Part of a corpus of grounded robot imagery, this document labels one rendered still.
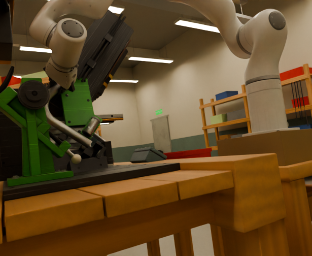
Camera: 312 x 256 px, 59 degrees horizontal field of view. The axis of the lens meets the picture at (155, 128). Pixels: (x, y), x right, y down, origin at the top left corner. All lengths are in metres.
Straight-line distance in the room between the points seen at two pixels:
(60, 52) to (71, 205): 0.54
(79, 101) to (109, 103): 10.17
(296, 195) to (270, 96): 0.34
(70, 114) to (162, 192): 0.67
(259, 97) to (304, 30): 5.84
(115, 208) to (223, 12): 0.80
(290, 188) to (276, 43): 0.48
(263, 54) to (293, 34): 5.90
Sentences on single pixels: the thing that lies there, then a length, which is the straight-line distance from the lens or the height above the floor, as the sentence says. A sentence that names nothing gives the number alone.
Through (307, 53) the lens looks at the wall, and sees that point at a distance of 6.69.
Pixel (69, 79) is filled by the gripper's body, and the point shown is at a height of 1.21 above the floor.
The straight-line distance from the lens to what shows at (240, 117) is 6.86.
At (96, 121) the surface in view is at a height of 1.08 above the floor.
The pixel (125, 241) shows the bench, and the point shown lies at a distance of 0.57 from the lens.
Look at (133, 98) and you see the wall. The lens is 11.82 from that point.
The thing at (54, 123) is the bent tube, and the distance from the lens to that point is 1.02.
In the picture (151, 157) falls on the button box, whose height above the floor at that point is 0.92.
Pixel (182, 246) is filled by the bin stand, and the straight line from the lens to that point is 1.22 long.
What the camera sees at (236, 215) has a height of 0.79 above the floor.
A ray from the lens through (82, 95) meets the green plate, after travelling 1.13.
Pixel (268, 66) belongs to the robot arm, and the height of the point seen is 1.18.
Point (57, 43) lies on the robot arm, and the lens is 0.86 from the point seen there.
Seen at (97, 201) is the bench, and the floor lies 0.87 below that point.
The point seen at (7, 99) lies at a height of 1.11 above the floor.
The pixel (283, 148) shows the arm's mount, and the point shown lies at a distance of 0.87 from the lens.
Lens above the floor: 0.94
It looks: 5 degrees up
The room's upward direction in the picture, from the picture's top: 7 degrees counter-clockwise
